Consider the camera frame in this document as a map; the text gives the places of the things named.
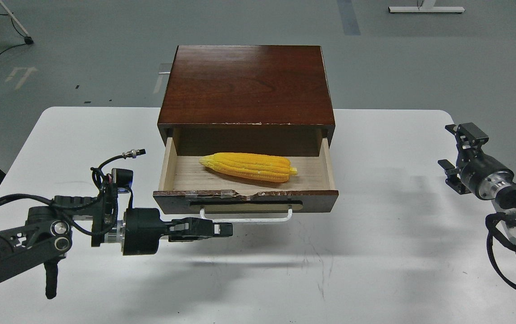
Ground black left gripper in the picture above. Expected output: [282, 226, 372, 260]
[122, 208, 233, 256]

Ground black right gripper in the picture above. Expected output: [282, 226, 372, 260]
[437, 122, 514, 200]

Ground wooden drawer with dark front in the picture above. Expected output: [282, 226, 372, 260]
[153, 131, 339, 215]

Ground yellow corn cob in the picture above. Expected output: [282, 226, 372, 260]
[199, 152, 299, 183]

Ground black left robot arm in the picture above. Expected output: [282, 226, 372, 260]
[0, 206, 233, 299]

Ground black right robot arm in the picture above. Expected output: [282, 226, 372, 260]
[438, 123, 516, 251]

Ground dark wooden cabinet box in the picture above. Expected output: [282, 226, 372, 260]
[158, 45, 335, 142]

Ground white desk base foot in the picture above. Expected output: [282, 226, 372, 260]
[388, 0, 466, 14]

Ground white tripod stand legs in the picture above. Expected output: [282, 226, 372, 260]
[0, 0, 34, 45]

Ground white metal drawer handle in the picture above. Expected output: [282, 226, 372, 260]
[199, 205, 293, 224]

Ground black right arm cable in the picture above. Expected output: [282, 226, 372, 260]
[484, 212, 516, 301]

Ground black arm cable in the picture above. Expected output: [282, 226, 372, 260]
[0, 149, 147, 237]
[484, 212, 516, 301]

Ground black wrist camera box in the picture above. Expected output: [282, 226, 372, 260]
[111, 168, 134, 194]

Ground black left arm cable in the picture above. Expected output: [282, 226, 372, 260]
[0, 149, 147, 237]

